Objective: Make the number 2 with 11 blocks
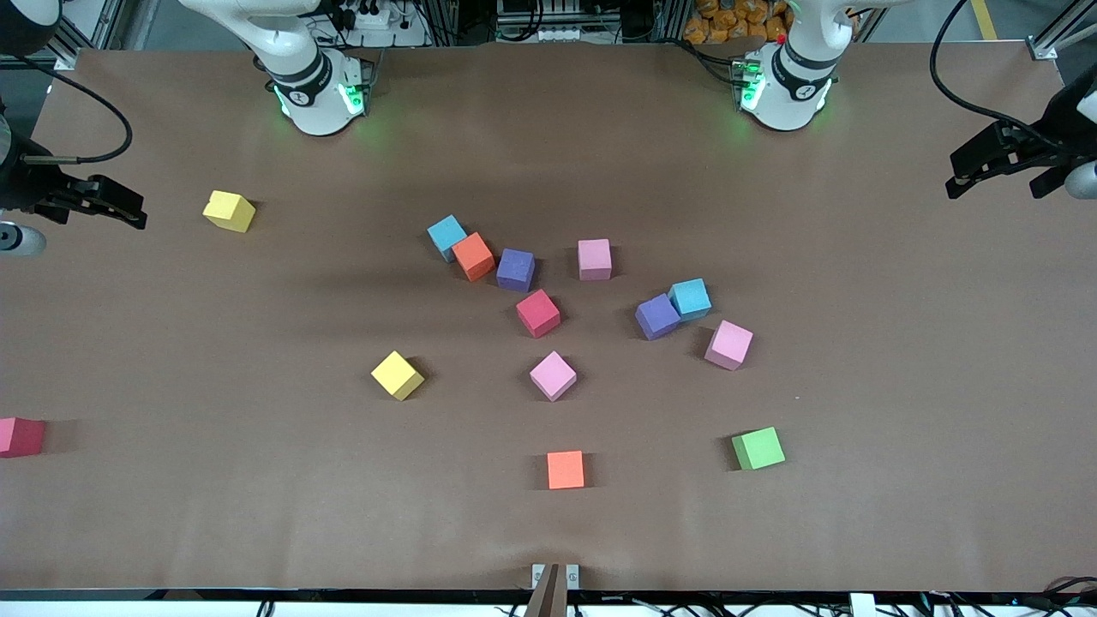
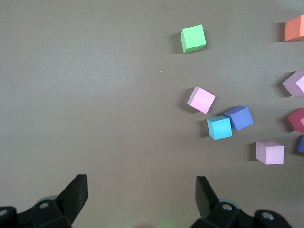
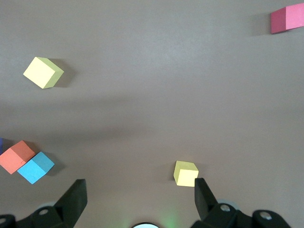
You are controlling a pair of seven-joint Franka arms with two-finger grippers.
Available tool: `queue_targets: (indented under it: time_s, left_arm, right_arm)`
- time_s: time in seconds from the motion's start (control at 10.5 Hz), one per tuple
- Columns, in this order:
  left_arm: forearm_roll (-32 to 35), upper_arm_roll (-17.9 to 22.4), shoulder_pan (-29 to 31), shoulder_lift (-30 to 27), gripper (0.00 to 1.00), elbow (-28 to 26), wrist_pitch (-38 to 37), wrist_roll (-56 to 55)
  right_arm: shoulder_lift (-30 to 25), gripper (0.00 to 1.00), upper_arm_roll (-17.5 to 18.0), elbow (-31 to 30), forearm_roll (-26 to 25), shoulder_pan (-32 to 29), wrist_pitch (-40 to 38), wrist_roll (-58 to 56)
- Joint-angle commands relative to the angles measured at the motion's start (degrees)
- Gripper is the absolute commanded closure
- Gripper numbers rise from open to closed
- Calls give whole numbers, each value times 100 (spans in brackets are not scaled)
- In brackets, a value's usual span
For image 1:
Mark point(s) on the small metal bracket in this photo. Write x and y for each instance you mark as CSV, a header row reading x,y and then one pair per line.
x,y
538,576

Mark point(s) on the bag of orange snacks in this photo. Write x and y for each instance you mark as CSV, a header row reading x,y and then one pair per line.
x,y
728,21

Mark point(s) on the dark violet foam cube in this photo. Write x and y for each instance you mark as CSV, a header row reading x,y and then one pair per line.
x,y
516,269

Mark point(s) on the red foam cube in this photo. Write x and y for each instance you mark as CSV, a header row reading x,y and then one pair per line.
x,y
20,436
538,313

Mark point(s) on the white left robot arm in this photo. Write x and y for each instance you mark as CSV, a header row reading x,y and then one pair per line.
x,y
788,86

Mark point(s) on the green foam cube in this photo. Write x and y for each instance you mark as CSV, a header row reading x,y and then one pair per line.
x,y
758,448

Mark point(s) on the blue foam cube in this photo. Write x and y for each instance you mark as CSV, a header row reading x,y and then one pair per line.
x,y
690,299
446,236

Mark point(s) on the aluminium frame profile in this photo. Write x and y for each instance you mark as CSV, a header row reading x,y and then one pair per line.
x,y
103,26
1063,30

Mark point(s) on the yellow foam cube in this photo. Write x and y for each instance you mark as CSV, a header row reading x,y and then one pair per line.
x,y
229,211
397,375

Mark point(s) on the light purple foam cube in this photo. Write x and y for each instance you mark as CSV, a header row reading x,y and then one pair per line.
x,y
657,316

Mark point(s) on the pink foam cube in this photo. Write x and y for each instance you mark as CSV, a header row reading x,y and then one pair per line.
x,y
553,375
594,259
728,344

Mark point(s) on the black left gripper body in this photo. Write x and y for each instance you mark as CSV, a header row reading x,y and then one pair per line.
x,y
1051,142

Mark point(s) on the orange foam cube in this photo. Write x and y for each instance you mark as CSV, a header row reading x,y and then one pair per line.
x,y
473,256
566,470

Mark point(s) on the white power strip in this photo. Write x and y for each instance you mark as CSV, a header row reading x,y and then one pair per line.
x,y
548,34
377,19

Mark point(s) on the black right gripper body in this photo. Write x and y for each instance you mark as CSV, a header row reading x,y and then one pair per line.
x,y
24,184

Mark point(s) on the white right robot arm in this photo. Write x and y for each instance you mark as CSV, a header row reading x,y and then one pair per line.
x,y
317,94

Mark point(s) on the large table cover sheet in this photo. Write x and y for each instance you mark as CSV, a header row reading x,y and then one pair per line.
x,y
257,514

